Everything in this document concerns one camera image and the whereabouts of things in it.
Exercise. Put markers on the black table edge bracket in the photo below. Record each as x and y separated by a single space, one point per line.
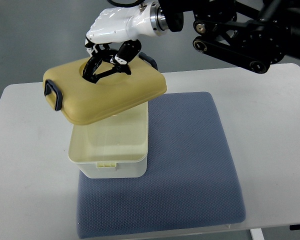
295 227

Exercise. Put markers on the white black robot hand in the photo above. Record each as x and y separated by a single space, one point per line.
112 40

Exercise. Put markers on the yellow box lid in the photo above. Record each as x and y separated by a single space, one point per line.
83 102

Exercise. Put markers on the white storage box base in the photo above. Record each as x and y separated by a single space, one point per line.
115 147

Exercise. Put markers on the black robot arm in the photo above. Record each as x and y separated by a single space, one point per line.
232 31

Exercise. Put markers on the white table leg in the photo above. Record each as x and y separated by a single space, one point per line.
256 234

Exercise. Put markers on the blue grey fabric mat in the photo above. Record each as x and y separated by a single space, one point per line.
190 180

